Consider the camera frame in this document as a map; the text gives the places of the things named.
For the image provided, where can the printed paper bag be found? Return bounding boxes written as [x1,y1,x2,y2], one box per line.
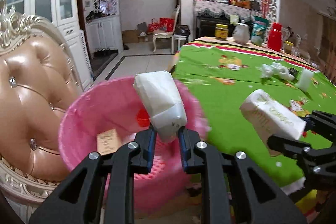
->
[240,89,306,144]

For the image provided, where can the small tan carton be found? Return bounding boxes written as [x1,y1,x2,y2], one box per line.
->
[96,129,120,155]

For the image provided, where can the white foam sheet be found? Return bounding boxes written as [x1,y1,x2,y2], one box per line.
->
[297,68,314,92]

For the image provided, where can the black small box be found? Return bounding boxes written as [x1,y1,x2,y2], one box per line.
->
[288,68,298,78]

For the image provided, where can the white tissue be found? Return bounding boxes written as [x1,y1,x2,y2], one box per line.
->
[260,62,294,81]

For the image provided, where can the pink lined trash bin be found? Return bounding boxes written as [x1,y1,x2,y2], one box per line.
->
[59,76,209,214]

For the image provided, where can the cream carved sofa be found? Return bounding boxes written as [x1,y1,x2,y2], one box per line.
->
[284,26,329,74]

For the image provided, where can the small honey jar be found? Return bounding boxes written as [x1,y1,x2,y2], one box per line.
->
[283,40,293,55]

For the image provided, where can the red thermos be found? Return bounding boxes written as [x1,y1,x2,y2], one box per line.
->
[267,22,282,52]

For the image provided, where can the green cartoon tablecloth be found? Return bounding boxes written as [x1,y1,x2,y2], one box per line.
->
[167,36,336,217]

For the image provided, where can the white ceramic teapot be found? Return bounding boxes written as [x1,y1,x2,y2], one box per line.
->
[232,21,250,44]

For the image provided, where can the tan leather ornate chair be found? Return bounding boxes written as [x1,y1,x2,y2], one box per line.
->
[1,0,83,205]

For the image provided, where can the yellow lid jar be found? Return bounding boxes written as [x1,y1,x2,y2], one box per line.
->
[215,24,228,40]

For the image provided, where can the white stool with bag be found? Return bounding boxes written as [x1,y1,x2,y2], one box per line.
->
[171,24,190,54]

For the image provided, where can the lace covered sideboard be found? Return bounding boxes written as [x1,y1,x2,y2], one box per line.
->
[193,0,262,39]

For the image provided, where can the white low cabinet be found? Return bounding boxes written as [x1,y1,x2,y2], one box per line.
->
[86,15,123,53]

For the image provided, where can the cardboard box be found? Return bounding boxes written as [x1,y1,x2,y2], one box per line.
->
[122,30,138,44]

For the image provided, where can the white dining chair far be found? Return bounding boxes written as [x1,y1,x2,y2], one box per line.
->
[153,5,181,54]

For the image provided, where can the red gift bags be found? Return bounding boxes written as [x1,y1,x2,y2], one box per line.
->
[147,18,175,33]

